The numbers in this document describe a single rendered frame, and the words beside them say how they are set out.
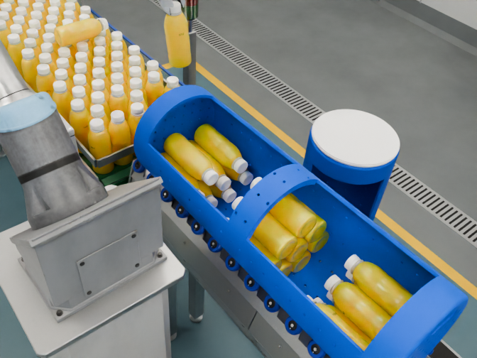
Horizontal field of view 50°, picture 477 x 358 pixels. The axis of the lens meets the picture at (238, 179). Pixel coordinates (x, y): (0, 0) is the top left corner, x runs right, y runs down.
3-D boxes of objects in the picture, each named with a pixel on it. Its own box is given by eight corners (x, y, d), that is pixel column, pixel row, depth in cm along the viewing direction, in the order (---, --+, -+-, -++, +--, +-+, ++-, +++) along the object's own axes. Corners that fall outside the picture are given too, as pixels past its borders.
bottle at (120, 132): (114, 167, 162) (108, 126, 151) (110, 155, 167) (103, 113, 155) (135, 163, 165) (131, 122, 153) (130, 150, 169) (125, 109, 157)
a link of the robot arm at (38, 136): (15, 177, 88) (-22, 105, 86) (18, 178, 101) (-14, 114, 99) (80, 150, 92) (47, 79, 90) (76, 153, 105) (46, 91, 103)
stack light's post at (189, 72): (188, 229, 263) (188, 34, 186) (184, 224, 265) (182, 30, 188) (194, 226, 265) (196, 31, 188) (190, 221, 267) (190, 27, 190)
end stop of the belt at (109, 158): (99, 168, 155) (97, 160, 153) (97, 167, 155) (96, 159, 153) (204, 121, 175) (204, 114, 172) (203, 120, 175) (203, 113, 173)
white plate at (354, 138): (301, 111, 168) (300, 114, 168) (329, 169, 148) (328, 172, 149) (378, 106, 173) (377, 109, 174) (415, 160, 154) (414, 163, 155)
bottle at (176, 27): (165, 60, 153) (157, 8, 141) (185, 54, 155) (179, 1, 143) (174, 71, 149) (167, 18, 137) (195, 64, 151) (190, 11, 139)
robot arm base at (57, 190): (34, 233, 87) (7, 180, 86) (30, 227, 101) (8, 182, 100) (115, 194, 93) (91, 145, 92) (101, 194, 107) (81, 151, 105)
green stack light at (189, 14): (187, 21, 180) (187, 8, 177) (177, 14, 184) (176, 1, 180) (201, 16, 184) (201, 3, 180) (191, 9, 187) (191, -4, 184)
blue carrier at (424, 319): (358, 425, 104) (412, 346, 86) (129, 180, 149) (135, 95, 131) (431, 354, 120) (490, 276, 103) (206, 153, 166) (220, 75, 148)
